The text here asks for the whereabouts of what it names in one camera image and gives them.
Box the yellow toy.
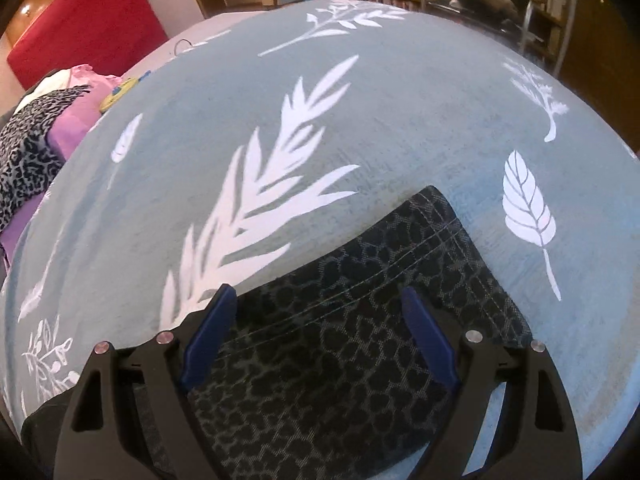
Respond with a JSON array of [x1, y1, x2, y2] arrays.
[[98, 72, 151, 113]]

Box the teal leaf print blanket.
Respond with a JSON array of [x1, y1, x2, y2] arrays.
[[0, 0, 640, 480]]

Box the pink garment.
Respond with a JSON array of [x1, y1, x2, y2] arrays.
[[67, 64, 123, 92]]

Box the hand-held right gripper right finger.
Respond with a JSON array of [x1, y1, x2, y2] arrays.
[[400, 286, 585, 480]]

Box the dark leopard print pants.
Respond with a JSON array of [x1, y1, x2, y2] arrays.
[[20, 185, 533, 480]]

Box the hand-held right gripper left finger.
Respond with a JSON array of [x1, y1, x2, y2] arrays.
[[52, 284, 238, 480]]

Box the red headboard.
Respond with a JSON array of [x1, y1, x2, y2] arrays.
[[6, 0, 168, 90]]

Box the grey leopard print cloth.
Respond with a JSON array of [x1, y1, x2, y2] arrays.
[[0, 85, 93, 233]]

